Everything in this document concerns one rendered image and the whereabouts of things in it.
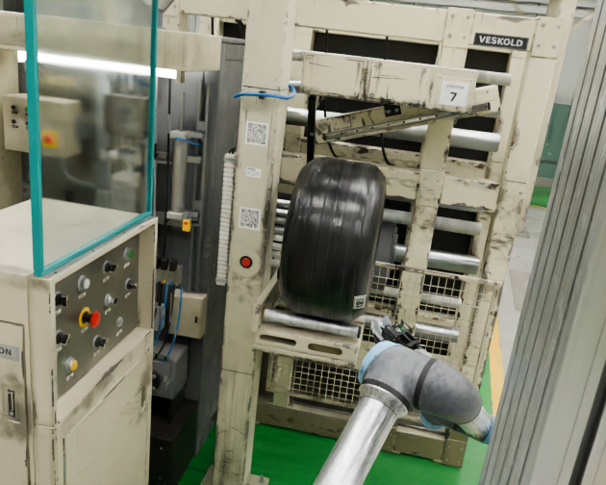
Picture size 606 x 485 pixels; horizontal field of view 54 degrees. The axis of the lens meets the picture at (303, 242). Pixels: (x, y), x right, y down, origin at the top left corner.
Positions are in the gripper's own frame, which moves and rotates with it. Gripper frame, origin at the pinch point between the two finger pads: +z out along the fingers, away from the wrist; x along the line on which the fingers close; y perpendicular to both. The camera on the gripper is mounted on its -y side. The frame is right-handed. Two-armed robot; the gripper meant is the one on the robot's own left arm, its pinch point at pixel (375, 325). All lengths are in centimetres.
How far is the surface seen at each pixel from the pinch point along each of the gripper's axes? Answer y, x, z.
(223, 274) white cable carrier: 1, 31, 52
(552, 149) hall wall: -297, -703, 527
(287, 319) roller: -8.7, 18.1, 27.2
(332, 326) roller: -10.2, 5.9, 17.6
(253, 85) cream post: 64, 10, 55
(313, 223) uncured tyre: 29.3, 8.8, 20.9
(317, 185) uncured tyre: 37.2, 2.2, 29.2
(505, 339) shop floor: -167, -180, 108
